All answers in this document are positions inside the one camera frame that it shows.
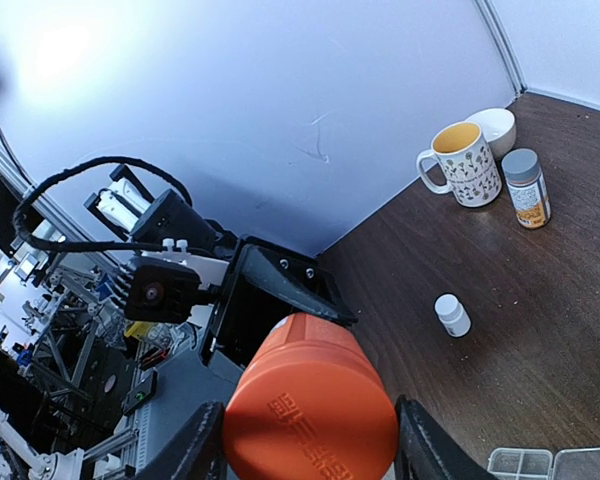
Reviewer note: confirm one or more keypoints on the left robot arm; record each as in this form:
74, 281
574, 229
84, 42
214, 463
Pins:
128, 209

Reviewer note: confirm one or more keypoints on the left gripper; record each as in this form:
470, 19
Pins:
264, 284

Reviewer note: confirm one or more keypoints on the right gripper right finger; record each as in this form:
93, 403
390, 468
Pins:
426, 451

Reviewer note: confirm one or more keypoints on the floral mug yellow inside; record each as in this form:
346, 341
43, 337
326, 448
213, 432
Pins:
467, 164

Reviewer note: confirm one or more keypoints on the clear plastic pill organizer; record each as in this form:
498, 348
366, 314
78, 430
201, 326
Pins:
520, 463

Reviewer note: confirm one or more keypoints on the small white bottle left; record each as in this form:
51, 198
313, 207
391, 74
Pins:
452, 315

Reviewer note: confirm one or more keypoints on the right aluminium frame post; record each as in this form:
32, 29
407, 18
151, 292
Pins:
550, 48

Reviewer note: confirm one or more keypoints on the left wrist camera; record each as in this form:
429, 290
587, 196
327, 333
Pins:
166, 286

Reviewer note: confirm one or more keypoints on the grey capped supplement bottle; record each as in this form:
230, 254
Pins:
527, 188

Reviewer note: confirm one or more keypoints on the orange pill bottle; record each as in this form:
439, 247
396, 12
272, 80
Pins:
310, 405

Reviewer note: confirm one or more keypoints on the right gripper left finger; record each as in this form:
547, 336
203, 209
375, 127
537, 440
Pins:
196, 451

